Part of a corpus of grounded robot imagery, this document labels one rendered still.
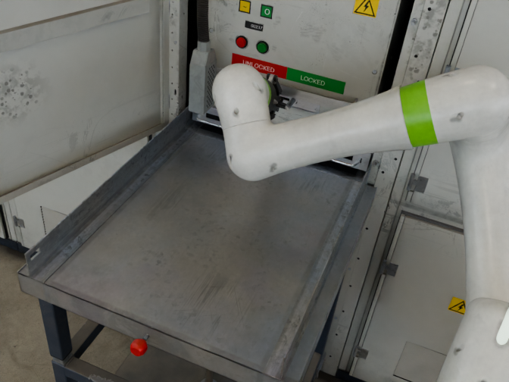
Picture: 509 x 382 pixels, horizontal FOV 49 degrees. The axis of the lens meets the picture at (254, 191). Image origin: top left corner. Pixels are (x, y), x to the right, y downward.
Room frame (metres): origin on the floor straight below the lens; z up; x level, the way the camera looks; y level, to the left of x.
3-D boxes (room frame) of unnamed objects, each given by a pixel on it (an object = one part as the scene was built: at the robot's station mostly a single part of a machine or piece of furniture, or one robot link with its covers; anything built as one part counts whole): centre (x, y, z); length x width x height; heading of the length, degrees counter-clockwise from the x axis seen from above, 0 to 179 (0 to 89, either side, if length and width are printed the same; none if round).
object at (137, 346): (0.67, 0.18, 0.82); 0.04 x 0.03 x 0.03; 162
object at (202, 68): (1.38, 0.17, 1.04); 0.08 x 0.05 x 0.17; 162
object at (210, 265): (1.01, 0.07, 0.82); 0.68 x 0.62 x 0.06; 162
